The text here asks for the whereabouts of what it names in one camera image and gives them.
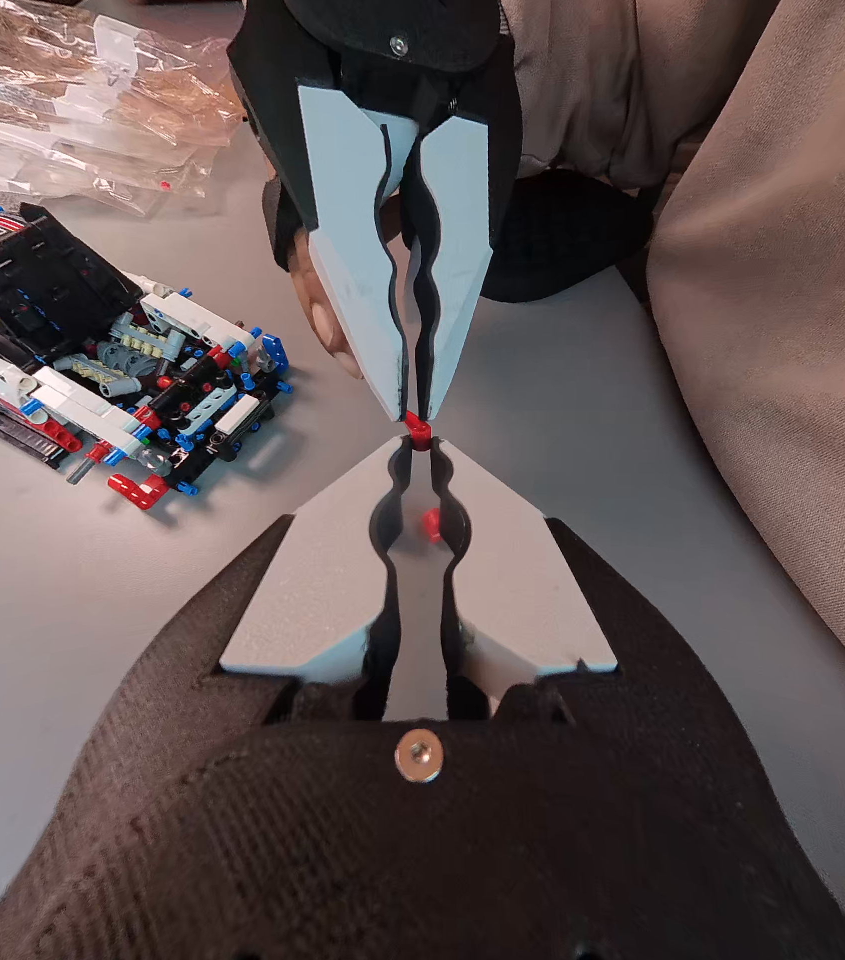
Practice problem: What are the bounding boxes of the pile of clear plastic bags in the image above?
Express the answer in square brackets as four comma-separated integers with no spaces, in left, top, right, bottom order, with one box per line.
[0,0,250,220]

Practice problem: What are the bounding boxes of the person's right forearm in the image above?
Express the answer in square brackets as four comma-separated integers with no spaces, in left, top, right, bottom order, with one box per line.
[501,0,716,198]

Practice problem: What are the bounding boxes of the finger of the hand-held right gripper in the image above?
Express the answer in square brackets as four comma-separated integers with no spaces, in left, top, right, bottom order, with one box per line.
[401,112,496,423]
[296,84,415,423]

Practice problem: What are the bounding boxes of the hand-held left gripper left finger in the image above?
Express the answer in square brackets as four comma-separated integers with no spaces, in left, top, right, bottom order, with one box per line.
[218,437,410,720]

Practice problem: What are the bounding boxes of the person's right hand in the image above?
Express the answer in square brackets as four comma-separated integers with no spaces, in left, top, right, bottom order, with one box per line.
[289,228,365,380]

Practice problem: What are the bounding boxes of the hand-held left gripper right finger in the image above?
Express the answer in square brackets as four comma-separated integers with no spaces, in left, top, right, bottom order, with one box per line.
[428,438,620,720]

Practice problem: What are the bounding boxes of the toy brick race car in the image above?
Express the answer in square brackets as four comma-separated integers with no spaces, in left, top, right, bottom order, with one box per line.
[0,201,292,513]

